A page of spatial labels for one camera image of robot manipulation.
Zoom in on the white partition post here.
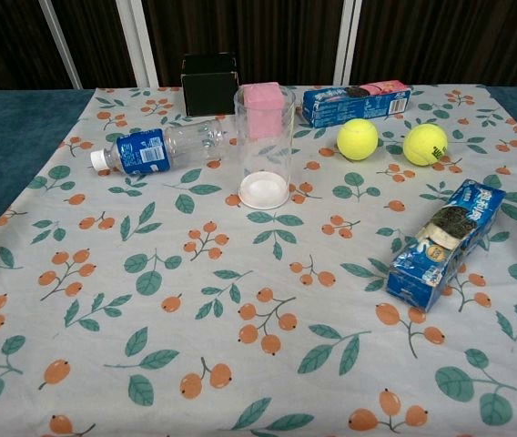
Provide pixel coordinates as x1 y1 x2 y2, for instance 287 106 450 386
115 0 162 87
37 0 83 90
332 0 363 86

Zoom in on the clear plastic tube container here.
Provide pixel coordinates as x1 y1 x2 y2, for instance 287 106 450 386
232 85 297 210

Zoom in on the yellow tennis ball with logo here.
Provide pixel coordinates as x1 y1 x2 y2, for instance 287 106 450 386
402 123 450 167

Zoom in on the plain yellow tennis ball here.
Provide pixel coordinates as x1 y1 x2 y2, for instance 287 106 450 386
336 118 380 161

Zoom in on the floral white tablecloth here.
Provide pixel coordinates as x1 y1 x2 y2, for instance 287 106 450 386
0 84 517 437

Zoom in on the pink foam cube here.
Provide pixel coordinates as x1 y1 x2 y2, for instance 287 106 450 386
238 82 285 140

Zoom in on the blue label plastic water bottle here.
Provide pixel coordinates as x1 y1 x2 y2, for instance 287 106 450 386
89 118 228 176

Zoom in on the black open box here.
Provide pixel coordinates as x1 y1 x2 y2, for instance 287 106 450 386
180 53 241 117

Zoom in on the blue and pink cookie box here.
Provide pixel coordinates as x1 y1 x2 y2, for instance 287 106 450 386
301 79 413 128

